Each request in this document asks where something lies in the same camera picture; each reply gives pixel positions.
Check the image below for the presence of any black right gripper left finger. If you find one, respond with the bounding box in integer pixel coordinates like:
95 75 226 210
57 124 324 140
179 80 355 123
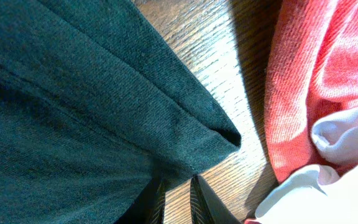
114 177 166 224

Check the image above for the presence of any dark green Nike t-shirt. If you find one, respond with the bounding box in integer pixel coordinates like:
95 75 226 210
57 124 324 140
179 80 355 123
0 0 241 223

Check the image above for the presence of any red mesh garment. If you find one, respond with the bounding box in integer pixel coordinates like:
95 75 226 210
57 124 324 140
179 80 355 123
264 0 358 186

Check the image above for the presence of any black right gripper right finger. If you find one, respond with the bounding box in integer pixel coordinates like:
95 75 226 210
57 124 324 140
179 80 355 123
190 175 241 224

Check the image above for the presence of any white garment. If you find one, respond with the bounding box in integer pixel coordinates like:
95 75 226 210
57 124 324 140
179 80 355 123
255 108 358 224

